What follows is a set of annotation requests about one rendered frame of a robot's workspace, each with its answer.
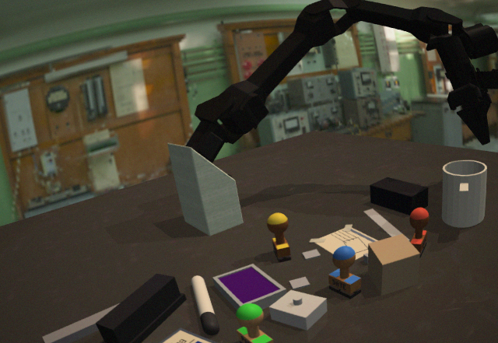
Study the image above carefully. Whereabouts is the grey square tile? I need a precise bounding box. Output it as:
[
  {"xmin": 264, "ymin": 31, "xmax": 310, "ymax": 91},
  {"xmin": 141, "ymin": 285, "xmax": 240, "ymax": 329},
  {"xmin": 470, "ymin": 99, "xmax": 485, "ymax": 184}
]
[
  {"xmin": 289, "ymin": 277, "xmax": 310, "ymax": 290},
  {"xmin": 302, "ymin": 249, "xmax": 321, "ymax": 261}
]

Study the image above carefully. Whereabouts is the green-handled rubber stamp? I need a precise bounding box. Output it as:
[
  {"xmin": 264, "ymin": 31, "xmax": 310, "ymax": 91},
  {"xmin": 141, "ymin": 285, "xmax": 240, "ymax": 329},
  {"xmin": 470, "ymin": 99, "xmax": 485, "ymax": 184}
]
[{"xmin": 236, "ymin": 303, "xmax": 274, "ymax": 343}]

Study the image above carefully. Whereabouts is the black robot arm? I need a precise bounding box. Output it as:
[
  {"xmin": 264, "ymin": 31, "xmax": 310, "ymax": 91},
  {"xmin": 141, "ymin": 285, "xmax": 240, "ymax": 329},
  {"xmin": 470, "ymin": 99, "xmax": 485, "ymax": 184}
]
[{"xmin": 186, "ymin": 0, "xmax": 498, "ymax": 167}]

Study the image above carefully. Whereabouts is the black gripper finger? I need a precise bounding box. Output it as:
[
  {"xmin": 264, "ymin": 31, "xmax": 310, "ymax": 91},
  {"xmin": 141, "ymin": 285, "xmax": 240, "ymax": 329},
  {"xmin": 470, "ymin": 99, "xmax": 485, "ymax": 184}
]
[
  {"xmin": 456, "ymin": 101, "xmax": 487, "ymax": 145},
  {"xmin": 482, "ymin": 103, "xmax": 490, "ymax": 143}
]

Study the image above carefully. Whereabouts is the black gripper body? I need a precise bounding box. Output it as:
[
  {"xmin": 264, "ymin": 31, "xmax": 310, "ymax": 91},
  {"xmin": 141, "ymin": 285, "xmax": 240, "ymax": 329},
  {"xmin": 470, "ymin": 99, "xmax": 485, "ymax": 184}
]
[{"xmin": 445, "ymin": 58, "xmax": 492, "ymax": 110}]

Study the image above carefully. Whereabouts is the tan inspection card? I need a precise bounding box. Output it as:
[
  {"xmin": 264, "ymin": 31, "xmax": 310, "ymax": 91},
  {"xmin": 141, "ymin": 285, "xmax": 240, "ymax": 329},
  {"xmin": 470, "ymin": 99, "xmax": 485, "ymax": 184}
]
[{"xmin": 310, "ymin": 225, "xmax": 378, "ymax": 260}]

